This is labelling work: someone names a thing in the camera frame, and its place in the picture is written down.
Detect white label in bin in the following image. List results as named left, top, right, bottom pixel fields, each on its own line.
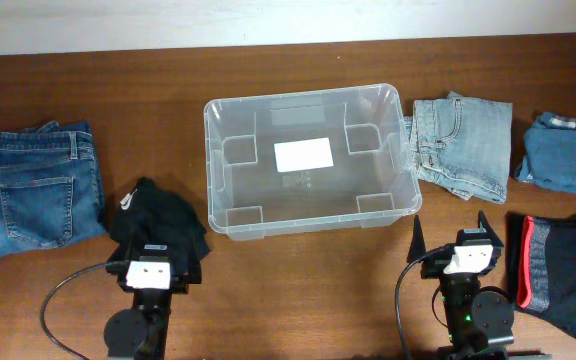
left=274, top=138, right=334, bottom=173

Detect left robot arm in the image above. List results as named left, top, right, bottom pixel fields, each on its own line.
left=104, top=244, right=188, bottom=360

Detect blue denim cloth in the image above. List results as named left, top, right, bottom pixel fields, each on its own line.
left=514, top=112, right=576, bottom=194

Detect light blue denim jeans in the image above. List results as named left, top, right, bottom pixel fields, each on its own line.
left=405, top=92, right=513, bottom=204

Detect dark blue folded jeans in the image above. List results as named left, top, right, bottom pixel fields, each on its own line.
left=0, top=121, right=107, bottom=257

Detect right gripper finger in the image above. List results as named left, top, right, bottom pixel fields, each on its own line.
left=407, top=215, right=427, bottom=263
left=477, top=211, right=499, bottom=245

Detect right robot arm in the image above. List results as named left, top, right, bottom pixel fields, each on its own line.
left=407, top=212, right=514, bottom=359

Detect black shorts red waistband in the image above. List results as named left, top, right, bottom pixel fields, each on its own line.
left=506, top=212, right=576, bottom=339

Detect clear plastic storage bin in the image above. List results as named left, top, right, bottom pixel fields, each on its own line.
left=203, top=83, right=422, bottom=241

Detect black Nike garment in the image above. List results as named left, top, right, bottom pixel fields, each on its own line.
left=109, top=177, right=210, bottom=284

